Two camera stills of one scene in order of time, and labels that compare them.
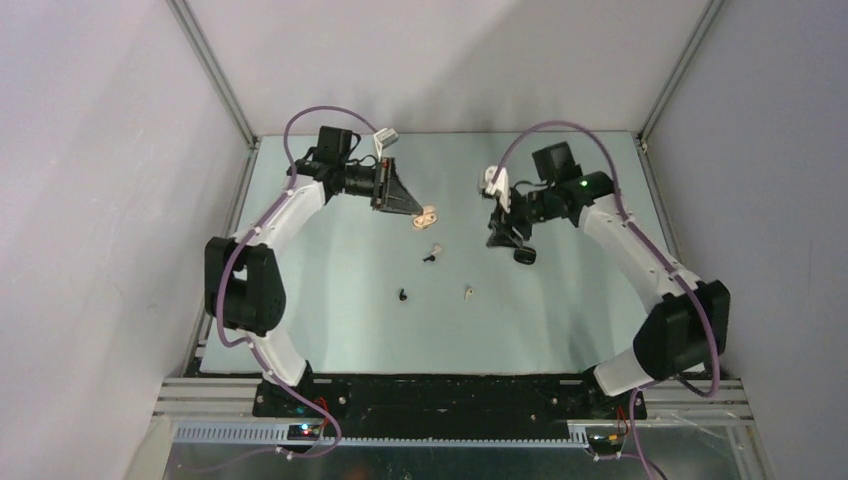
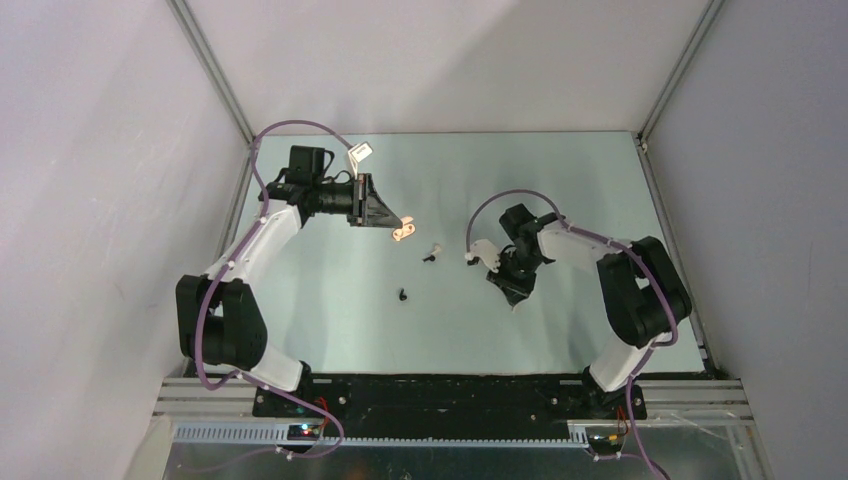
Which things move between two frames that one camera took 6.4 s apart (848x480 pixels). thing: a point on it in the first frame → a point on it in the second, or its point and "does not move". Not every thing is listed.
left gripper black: x=390 y=193 → x=368 y=209
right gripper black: x=500 y=239 → x=514 y=291
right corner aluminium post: x=681 y=67 does not move
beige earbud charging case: x=426 y=219 → x=406 y=230
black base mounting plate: x=372 y=401 does not move
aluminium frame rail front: x=669 y=400 does not move
